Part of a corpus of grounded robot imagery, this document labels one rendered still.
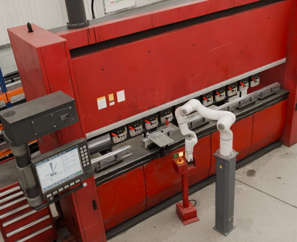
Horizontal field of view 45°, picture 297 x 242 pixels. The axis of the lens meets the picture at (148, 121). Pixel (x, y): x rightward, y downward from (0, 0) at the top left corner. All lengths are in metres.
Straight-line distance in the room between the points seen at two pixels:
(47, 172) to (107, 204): 1.24
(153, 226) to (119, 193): 0.63
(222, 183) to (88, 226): 1.41
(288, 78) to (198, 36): 1.76
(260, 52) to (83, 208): 2.80
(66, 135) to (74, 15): 1.02
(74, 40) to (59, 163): 1.05
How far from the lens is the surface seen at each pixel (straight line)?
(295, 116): 5.46
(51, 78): 2.95
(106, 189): 3.80
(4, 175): 3.88
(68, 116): 2.74
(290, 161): 5.38
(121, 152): 3.83
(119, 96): 3.53
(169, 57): 3.75
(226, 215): 4.01
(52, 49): 2.90
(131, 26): 3.40
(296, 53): 5.07
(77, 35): 3.17
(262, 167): 5.18
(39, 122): 2.66
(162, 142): 3.82
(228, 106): 4.64
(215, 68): 4.23
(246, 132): 4.88
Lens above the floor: 3.04
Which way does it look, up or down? 29 degrees down
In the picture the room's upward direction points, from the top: 5 degrees counter-clockwise
